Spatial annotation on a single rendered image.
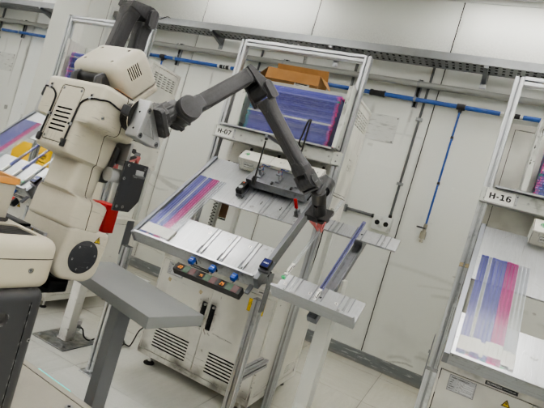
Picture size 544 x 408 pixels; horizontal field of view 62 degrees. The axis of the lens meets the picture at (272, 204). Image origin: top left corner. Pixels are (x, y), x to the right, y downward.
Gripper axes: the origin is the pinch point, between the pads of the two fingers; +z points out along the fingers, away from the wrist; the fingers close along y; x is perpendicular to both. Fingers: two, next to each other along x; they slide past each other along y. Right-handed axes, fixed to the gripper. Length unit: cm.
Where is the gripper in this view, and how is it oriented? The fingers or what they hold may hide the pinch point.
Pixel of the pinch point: (320, 229)
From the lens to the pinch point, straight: 187.0
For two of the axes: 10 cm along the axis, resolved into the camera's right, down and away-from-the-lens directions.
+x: -5.3, 5.6, -6.3
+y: -8.4, -2.7, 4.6
